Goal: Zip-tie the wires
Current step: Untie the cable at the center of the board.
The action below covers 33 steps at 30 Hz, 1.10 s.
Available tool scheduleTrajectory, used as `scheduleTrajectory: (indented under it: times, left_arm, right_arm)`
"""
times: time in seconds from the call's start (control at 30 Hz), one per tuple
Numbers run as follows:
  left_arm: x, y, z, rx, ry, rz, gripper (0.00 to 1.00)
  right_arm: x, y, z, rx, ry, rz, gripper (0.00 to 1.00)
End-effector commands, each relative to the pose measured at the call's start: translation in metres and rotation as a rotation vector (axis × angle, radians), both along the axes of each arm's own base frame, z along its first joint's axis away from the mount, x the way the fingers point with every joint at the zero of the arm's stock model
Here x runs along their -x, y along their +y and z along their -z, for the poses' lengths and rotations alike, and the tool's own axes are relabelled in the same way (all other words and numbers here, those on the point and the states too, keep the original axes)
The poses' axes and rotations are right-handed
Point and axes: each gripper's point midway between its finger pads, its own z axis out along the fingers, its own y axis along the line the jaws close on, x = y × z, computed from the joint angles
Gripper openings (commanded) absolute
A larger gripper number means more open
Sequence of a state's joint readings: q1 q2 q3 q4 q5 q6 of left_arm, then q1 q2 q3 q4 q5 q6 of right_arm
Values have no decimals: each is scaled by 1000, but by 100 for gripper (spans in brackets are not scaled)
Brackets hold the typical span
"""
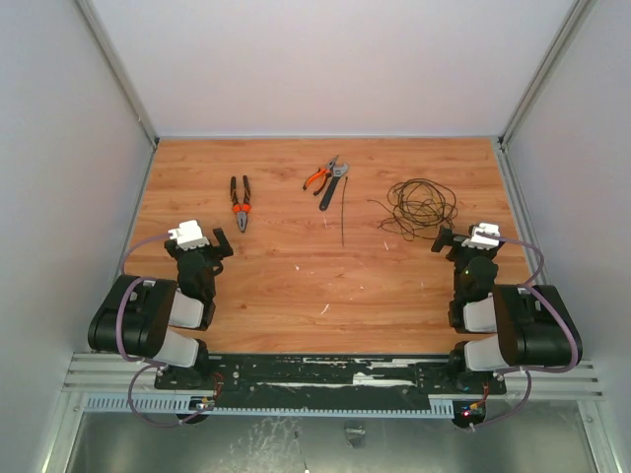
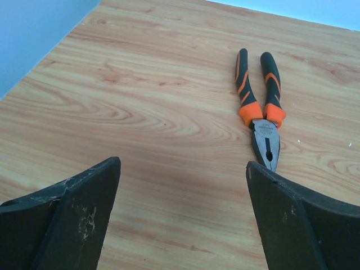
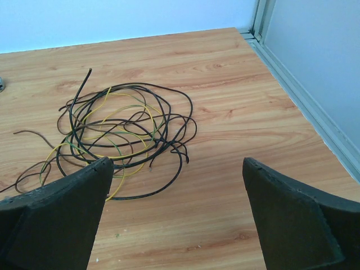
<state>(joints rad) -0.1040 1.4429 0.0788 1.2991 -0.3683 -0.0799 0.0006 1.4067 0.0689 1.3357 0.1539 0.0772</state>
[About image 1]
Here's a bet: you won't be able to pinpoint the aluminium frame post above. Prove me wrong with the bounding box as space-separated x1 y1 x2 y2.
74 0 160 149
496 0 597 149

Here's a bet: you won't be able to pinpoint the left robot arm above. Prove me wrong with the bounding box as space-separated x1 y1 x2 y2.
88 221 234 390

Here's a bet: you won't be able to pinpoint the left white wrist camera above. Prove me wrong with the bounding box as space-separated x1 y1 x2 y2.
168 220 209 250

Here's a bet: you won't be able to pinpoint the right aluminium frame post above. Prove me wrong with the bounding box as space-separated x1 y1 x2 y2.
496 0 597 149

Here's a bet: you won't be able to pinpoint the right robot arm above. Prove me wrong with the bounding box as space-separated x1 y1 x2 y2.
431 223 583 392

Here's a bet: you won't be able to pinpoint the left aluminium frame post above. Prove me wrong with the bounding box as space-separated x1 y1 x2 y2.
74 0 160 149

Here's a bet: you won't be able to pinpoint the orange black combination pliers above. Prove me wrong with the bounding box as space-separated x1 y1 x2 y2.
230 175 251 233

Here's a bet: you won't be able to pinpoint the aluminium front rail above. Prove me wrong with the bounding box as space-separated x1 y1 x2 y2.
63 354 603 400

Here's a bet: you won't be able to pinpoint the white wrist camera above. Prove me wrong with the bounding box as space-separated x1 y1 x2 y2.
168 220 209 250
462 222 501 250

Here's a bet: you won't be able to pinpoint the black adjustable wrench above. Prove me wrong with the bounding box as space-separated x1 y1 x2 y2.
318 164 349 212

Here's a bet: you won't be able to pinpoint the black zip tie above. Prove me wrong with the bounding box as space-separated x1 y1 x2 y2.
340 175 349 248

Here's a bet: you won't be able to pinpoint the grey slotted cable duct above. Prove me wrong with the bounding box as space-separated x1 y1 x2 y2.
82 392 455 419

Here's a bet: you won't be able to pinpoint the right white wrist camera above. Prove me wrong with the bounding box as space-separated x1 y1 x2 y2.
462 222 501 250

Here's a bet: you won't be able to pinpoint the orange needle nose pliers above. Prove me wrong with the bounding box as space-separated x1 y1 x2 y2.
303 156 339 196

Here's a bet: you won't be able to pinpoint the black wire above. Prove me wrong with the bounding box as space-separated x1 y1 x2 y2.
367 177 458 242

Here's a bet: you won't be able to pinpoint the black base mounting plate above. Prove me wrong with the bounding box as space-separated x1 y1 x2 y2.
154 352 508 408

